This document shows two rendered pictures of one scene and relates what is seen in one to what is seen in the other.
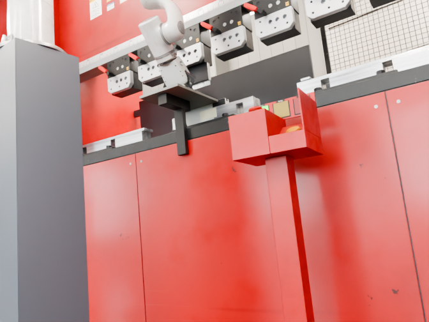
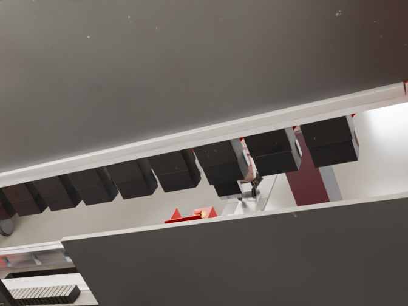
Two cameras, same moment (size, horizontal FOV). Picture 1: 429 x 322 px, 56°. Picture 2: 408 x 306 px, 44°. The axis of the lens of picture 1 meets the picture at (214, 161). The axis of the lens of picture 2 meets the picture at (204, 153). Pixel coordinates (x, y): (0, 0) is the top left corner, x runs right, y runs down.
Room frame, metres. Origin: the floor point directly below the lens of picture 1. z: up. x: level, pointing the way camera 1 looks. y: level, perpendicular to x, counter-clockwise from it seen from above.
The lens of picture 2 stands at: (3.31, -0.07, 2.00)
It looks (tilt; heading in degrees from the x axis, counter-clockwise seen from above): 22 degrees down; 178
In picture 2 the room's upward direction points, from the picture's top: 24 degrees counter-clockwise
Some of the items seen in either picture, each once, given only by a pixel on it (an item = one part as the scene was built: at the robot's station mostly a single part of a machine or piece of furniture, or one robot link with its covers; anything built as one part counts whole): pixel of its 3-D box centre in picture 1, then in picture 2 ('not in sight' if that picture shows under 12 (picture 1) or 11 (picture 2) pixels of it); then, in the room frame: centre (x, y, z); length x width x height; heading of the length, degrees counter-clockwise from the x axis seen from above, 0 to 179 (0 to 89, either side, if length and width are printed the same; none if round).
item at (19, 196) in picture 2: not in sight; (27, 195); (1.10, -0.80, 1.26); 0.15 x 0.09 x 0.17; 58
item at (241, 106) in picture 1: (214, 121); not in sight; (1.59, -0.02, 0.92); 0.39 x 0.06 x 0.10; 58
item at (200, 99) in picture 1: (180, 99); (250, 194); (1.49, 0.11, 1.00); 0.26 x 0.18 x 0.01; 148
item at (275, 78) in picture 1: (217, 114); (252, 282); (2.17, -0.04, 1.12); 1.13 x 0.02 x 0.44; 58
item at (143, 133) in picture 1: (110, 149); not in sight; (1.91, 0.50, 0.92); 0.50 x 0.06 x 0.10; 58
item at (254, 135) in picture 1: (274, 125); (193, 223); (1.06, -0.17, 0.75); 0.20 x 0.16 x 0.18; 62
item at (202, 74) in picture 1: (199, 76); (228, 188); (1.61, 0.03, 1.13); 0.10 x 0.02 x 0.10; 58
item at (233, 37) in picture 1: (231, 34); (175, 166); (1.52, -0.12, 1.26); 0.15 x 0.09 x 0.17; 58
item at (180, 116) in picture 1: (176, 125); not in sight; (1.46, 0.13, 0.88); 0.14 x 0.04 x 0.22; 148
